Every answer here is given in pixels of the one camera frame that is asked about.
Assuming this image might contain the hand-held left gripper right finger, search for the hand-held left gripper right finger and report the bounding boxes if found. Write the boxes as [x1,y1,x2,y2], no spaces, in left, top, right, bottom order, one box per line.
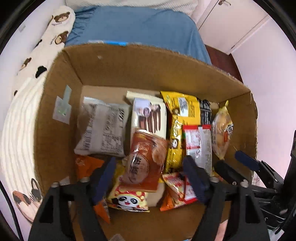
[183,155,270,241]

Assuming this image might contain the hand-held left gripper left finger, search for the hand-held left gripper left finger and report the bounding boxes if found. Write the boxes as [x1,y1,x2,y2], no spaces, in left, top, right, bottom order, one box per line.
[28,156,117,241]

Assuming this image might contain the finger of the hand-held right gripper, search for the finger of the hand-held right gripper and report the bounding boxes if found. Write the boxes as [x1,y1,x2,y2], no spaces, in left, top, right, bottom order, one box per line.
[235,151,284,191]
[214,160,255,189]

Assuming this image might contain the panda print snack packet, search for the panda print snack packet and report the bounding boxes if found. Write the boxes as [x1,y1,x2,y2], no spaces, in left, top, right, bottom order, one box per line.
[105,162,150,212]

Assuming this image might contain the brown pastry packet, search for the brown pastry packet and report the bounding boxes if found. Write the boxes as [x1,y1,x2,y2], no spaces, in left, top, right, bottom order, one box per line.
[121,130,169,193]

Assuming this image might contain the cardboard box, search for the cardboard box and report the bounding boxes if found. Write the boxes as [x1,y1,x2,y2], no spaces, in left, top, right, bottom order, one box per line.
[33,41,258,241]

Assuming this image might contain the red and yellow snack packet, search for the red and yellow snack packet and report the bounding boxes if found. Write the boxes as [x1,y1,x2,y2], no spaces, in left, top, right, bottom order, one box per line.
[162,173,199,205]

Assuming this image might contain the orange snack packet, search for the orange snack packet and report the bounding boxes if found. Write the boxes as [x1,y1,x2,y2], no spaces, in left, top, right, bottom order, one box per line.
[159,192,185,212]
[75,155,111,225]

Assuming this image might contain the clear yellow cake packet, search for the clear yellow cake packet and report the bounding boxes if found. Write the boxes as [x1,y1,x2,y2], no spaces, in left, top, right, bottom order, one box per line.
[211,100,234,160]

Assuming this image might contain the red and white snack packet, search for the red and white snack packet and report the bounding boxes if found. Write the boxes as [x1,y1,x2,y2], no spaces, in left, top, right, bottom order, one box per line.
[182,125,213,176]

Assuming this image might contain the yellow and black snack packet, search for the yellow and black snack packet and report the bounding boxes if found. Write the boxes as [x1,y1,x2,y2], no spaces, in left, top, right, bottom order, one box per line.
[160,91,201,173]

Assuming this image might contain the white grey snack packet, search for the white grey snack packet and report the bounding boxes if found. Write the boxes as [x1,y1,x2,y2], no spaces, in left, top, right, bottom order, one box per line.
[74,96,131,158]

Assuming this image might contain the white chocolate stick packet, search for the white chocolate stick packet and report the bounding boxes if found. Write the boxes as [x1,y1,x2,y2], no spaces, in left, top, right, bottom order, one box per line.
[126,91,167,139]

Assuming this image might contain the dark wooden board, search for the dark wooden board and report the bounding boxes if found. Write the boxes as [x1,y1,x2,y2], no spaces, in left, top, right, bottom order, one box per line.
[205,44,244,84]

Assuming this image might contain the white ribbed cat print mat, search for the white ribbed cat print mat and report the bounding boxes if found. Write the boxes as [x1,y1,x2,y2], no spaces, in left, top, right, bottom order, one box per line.
[0,76,47,225]

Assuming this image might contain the white closet door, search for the white closet door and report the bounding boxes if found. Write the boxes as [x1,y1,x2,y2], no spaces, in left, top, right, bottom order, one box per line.
[196,0,275,56]

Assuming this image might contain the bear print pillow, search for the bear print pillow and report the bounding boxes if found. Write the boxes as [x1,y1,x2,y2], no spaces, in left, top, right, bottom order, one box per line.
[14,5,77,98]

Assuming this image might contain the blue bedsheet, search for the blue bedsheet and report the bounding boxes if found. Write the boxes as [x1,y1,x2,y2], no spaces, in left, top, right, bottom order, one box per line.
[63,6,212,65]

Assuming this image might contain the black cable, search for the black cable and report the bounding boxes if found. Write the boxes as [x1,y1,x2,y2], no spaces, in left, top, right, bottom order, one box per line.
[0,181,23,241]

